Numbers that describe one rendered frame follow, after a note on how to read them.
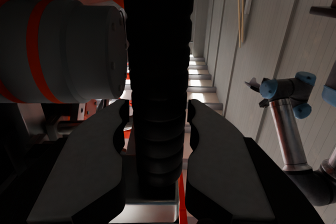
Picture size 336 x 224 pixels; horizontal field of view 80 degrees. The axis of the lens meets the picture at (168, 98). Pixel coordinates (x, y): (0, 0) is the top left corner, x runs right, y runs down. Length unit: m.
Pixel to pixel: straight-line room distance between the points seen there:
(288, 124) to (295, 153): 0.11
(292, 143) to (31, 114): 0.81
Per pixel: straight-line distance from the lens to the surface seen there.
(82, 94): 0.28
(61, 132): 0.43
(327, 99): 0.70
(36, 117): 0.41
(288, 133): 0.89
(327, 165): 0.96
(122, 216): 0.18
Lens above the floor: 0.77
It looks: 28 degrees up
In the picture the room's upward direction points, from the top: 179 degrees counter-clockwise
